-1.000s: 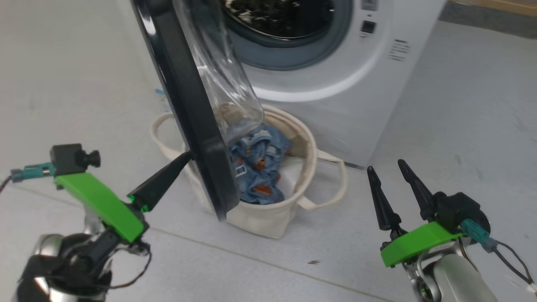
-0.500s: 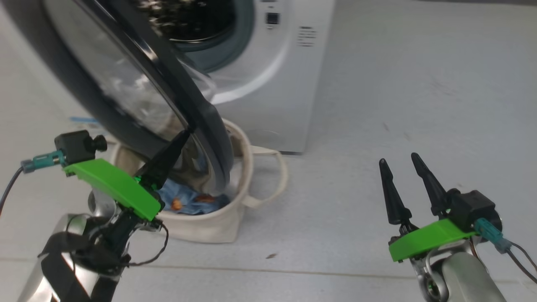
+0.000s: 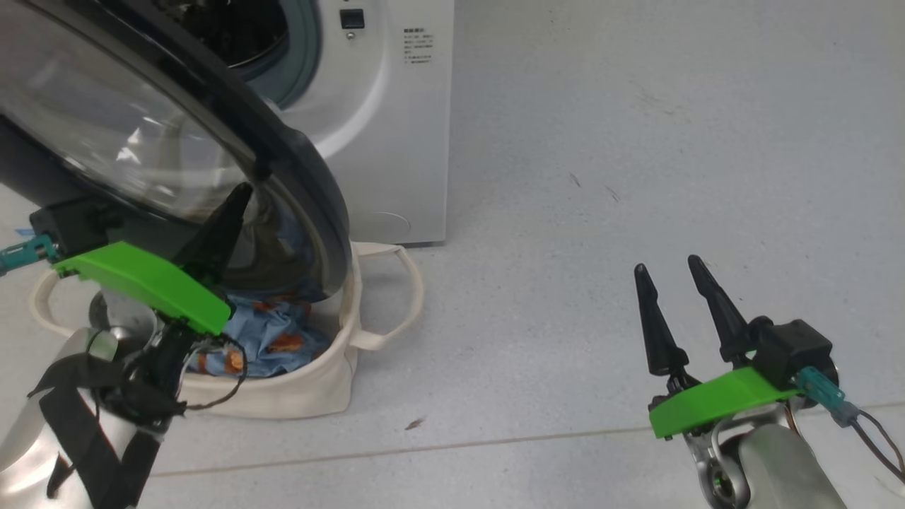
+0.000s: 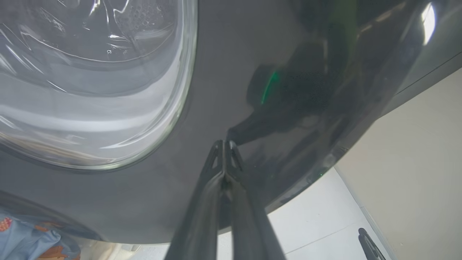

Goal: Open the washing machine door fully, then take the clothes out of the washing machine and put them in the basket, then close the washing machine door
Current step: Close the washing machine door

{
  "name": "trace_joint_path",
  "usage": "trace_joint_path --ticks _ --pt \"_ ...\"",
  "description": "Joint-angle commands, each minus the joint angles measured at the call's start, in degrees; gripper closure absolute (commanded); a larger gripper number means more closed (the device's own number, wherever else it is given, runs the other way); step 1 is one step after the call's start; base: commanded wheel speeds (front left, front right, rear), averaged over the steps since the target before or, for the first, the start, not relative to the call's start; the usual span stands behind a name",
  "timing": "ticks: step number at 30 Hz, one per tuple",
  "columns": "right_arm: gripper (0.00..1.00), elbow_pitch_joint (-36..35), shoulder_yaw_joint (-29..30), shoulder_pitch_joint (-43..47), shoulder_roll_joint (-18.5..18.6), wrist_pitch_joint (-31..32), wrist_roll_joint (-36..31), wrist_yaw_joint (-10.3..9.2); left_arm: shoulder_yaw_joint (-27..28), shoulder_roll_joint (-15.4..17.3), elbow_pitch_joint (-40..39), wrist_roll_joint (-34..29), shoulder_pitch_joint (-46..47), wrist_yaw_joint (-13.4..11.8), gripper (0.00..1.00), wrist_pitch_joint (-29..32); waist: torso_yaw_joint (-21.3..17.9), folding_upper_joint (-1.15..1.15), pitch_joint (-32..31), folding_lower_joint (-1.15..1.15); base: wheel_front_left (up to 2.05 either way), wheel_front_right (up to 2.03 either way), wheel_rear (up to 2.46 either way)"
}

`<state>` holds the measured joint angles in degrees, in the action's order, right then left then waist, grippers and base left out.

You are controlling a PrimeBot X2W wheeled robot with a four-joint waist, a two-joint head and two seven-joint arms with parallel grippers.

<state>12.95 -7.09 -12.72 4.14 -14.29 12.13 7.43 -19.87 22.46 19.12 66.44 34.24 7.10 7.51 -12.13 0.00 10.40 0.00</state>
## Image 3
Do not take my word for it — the blue cartoon print garment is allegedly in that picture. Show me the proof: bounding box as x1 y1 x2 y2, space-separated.
185 216 334 380

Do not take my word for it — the teal right camera connector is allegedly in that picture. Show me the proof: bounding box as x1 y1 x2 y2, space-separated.
795 365 861 429

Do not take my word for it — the white washing machine body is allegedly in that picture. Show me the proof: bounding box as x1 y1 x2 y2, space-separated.
232 0 455 247

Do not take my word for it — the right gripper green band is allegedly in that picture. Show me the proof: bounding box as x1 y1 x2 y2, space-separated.
633 254 805 440

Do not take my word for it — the teal left camera connector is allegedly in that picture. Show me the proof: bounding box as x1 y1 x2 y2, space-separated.
0 235 59 277

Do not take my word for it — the steel perforated washer drum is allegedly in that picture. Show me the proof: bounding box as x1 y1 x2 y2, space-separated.
157 0 291 69

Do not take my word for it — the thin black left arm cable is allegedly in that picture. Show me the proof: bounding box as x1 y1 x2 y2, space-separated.
178 335 250 413

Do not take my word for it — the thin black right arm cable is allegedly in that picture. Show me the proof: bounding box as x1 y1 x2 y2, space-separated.
847 409 905 483

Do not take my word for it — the teal camera connector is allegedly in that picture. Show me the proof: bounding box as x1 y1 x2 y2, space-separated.
795 365 861 429
0 235 59 277

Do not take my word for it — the grey rubber door gasket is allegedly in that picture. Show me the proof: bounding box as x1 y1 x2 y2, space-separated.
232 0 324 111

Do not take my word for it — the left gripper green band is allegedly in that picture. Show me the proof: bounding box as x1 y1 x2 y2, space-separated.
52 182 255 337

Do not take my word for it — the black round glass washer door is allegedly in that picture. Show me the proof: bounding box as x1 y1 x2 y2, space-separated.
0 0 353 302

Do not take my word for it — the cream canvas laundry basket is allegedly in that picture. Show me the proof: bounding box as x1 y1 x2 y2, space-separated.
30 241 426 420

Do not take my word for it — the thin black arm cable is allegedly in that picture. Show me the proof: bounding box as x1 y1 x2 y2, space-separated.
178 335 250 413
847 409 905 483

